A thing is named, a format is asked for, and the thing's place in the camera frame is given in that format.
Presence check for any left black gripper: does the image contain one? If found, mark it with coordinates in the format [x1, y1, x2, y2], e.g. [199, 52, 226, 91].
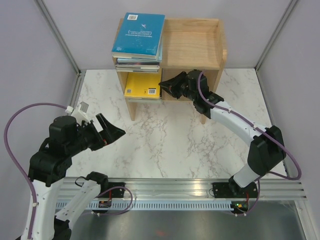
[66, 112, 126, 155]

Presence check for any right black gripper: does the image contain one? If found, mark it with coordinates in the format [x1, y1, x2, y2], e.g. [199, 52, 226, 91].
[158, 71, 197, 102]

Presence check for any light blue thin book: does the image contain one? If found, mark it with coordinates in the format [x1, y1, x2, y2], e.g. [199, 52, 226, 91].
[117, 40, 163, 63]

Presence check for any yellow paperback book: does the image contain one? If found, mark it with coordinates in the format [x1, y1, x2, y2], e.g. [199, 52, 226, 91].
[124, 72, 162, 99]

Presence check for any dark purple planets book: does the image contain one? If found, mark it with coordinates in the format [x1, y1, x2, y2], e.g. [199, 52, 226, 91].
[115, 62, 160, 70]

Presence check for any navy blue hardcover book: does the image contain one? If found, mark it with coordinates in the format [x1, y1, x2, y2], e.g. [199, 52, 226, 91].
[115, 68, 159, 74]

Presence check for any blue Jules Verne book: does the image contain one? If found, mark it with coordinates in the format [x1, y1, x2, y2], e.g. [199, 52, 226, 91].
[111, 12, 165, 60]

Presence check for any white Great Gatsby book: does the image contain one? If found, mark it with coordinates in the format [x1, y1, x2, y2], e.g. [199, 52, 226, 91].
[127, 99, 162, 104]

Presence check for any green forest cover book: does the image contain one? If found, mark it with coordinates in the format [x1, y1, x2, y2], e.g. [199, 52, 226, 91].
[125, 97, 162, 101]

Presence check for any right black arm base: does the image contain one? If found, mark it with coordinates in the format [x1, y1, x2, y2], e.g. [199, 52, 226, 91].
[212, 182, 258, 199]

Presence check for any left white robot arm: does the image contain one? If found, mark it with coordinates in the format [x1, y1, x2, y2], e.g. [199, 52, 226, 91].
[20, 113, 126, 240]

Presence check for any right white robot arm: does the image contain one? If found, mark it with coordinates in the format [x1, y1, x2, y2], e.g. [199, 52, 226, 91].
[159, 70, 287, 197]

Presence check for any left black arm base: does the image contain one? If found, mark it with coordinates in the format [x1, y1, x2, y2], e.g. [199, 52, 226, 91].
[99, 182, 126, 200]

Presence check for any aluminium front rail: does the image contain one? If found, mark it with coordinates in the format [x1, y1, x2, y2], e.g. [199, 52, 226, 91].
[57, 177, 308, 201]

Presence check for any slotted grey cable duct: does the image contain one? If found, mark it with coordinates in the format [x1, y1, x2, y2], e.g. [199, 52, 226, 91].
[56, 199, 248, 211]

